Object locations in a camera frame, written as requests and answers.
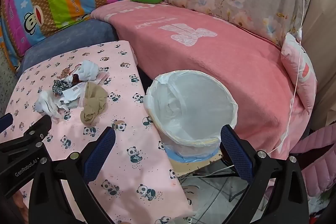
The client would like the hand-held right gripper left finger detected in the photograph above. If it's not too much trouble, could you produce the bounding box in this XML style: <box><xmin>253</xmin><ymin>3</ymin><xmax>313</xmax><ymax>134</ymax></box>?
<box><xmin>28</xmin><ymin>126</ymin><xmax>124</xmax><ymax>224</ymax></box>

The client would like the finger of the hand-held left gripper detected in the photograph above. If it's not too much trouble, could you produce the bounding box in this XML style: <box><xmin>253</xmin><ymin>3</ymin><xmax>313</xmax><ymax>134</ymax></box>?
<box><xmin>0</xmin><ymin>113</ymin><xmax>13</xmax><ymax>132</ymax></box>
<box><xmin>0</xmin><ymin>116</ymin><xmax>53</xmax><ymax>159</ymax></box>

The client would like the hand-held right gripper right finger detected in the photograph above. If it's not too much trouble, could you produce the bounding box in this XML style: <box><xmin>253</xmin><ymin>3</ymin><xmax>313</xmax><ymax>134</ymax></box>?
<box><xmin>220</xmin><ymin>124</ymin><xmax>310</xmax><ymax>224</ymax></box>

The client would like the beige stocking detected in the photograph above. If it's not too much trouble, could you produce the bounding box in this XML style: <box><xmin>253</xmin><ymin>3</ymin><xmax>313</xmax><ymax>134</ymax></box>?
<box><xmin>80</xmin><ymin>82</ymin><xmax>109</xmax><ymax>125</ymax></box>

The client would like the leopard print cloth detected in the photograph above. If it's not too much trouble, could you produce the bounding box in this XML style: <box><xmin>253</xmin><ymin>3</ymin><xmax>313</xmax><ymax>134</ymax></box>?
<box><xmin>52</xmin><ymin>79</ymin><xmax>72</xmax><ymax>95</ymax></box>

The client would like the white paper packet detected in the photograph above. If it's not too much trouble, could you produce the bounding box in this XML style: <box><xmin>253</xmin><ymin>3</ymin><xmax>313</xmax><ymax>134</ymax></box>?
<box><xmin>62</xmin><ymin>82</ymin><xmax>88</xmax><ymax>104</ymax></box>

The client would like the bin with white bag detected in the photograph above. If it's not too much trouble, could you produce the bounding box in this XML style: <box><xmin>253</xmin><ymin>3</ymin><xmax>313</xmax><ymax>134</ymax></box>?
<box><xmin>143</xmin><ymin>70</ymin><xmax>239</xmax><ymax>163</ymax></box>

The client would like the pink paper wrapper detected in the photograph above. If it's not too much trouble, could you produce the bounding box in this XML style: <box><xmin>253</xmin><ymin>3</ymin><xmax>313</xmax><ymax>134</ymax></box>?
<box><xmin>95</xmin><ymin>71</ymin><xmax>113</xmax><ymax>86</ymax></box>

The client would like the white sock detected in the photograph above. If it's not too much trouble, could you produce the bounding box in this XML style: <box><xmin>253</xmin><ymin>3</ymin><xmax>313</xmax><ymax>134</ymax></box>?
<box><xmin>77</xmin><ymin>60</ymin><xmax>100</xmax><ymax>82</ymax></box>

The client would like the pink panda-print cloth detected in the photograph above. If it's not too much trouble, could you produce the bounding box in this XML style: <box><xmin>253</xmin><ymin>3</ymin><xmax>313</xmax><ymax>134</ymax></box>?
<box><xmin>5</xmin><ymin>40</ymin><xmax>196</xmax><ymax>224</ymax></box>

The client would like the wooden stool under bin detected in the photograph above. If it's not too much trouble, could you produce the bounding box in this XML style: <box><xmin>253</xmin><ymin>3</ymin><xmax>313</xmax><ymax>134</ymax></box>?
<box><xmin>172</xmin><ymin>152</ymin><xmax>223</xmax><ymax>177</ymax></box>

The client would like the pink blanket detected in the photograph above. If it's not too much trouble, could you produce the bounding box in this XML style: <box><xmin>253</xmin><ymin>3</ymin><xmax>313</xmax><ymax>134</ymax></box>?
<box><xmin>91</xmin><ymin>0</ymin><xmax>310</xmax><ymax>161</ymax></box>

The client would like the pink puffer jacket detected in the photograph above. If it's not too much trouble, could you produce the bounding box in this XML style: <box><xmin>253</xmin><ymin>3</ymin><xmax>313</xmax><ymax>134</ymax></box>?
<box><xmin>289</xmin><ymin>124</ymin><xmax>336</xmax><ymax>195</ymax></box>

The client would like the pink printed pillow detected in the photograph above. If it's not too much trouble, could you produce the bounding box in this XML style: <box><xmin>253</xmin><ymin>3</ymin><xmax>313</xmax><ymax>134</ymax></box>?
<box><xmin>280</xmin><ymin>32</ymin><xmax>318</xmax><ymax>115</ymax></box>

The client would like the blue-grey sofa cushion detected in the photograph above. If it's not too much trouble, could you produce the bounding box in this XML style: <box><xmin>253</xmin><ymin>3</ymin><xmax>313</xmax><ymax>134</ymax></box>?
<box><xmin>16</xmin><ymin>19</ymin><xmax>118</xmax><ymax>77</ymax></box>

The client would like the beige curtain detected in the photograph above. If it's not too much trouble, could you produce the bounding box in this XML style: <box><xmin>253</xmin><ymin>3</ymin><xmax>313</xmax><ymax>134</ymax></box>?
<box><xmin>302</xmin><ymin>0</ymin><xmax>336</xmax><ymax>119</ymax></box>

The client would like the white cable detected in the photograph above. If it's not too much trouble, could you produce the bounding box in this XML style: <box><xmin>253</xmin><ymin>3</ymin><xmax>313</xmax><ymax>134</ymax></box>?
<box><xmin>193</xmin><ymin>0</ymin><xmax>306</xmax><ymax>177</ymax></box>

